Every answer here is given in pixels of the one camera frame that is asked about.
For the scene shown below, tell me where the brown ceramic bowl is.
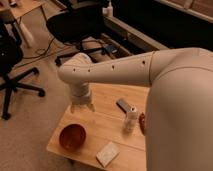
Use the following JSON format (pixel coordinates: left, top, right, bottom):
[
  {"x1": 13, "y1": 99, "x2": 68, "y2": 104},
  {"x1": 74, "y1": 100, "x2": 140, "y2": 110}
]
[{"x1": 59, "y1": 124, "x2": 86, "y2": 151}]

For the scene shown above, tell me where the black floor cable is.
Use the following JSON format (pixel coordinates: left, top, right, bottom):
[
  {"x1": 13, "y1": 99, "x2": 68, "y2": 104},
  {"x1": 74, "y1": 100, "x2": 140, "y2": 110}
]
[{"x1": 21, "y1": 36, "x2": 73, "y2": 61}]

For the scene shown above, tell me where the power strip on floor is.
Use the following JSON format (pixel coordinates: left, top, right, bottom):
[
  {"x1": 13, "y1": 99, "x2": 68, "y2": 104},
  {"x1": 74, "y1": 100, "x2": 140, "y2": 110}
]
[{"x1": 105, "y1": 44, "x2": 118, "y2": 54}]

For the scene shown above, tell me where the wooden desk with white legs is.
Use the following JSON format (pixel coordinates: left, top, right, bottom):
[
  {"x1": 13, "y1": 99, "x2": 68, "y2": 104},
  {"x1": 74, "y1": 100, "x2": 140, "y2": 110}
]
[{"x1": 0, "y1": 0, "x2": 50, "y2": 48}]

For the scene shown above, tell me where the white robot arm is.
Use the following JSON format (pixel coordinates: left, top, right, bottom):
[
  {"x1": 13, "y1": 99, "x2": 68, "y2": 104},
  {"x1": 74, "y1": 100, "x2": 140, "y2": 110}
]
[{"x1": 58, "y1": 48, "x2": 213, "y2": 171}]

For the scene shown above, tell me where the white sponge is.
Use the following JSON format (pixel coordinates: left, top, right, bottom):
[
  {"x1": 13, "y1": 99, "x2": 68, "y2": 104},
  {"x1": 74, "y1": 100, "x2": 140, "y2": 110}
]
[{"x1": 96, "y1": 142, "x2": 119, "y2": 167}]

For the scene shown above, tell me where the black office chair left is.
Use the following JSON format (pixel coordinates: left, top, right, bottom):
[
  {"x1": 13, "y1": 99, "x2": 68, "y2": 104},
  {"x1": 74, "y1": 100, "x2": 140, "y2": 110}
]
[{"x1": 0, "y1": 19, "x2": 45, "y2": 120}]

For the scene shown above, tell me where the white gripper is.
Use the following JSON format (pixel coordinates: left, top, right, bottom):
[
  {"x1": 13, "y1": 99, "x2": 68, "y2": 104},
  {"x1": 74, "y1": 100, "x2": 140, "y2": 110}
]
[{"x1": 69, "y1": 84, "x2": 95, "y2": 113}]

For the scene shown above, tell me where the black office chair centre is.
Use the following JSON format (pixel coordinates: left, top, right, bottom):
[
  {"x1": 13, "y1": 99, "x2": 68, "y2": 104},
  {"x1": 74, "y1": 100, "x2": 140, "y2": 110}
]
[{"x1": 45, "y1": 0, "x2": 113, "y2": 67}]

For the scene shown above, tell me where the white plastic bottle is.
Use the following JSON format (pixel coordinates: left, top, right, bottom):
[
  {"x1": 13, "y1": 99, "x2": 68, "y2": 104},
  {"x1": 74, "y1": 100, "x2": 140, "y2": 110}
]
[{"x1": 123, "y1": 107, "x2": 139, "y2": 133}]

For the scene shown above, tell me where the black office chair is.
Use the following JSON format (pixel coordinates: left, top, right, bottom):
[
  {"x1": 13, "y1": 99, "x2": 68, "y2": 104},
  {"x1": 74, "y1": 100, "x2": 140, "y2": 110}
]
[
  {"x1": 0, "y1": 19, "x2": 45, "y2": 120},
  {"x1": 45, "y1": 0, "x2": 113, "y2": 67}
]

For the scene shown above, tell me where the red small object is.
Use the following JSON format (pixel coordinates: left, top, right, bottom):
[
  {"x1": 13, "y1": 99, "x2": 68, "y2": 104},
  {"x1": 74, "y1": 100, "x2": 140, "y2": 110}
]
[{"x1": 139, "y1": 113, "x2": 145, "y2": 135}]

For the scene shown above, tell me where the white spray bottle background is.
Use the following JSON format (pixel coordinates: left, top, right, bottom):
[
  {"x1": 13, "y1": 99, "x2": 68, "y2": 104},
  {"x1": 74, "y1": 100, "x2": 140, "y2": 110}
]
[{"x1": 102, "y1": 1, "x2": 113, "y2": 17}]

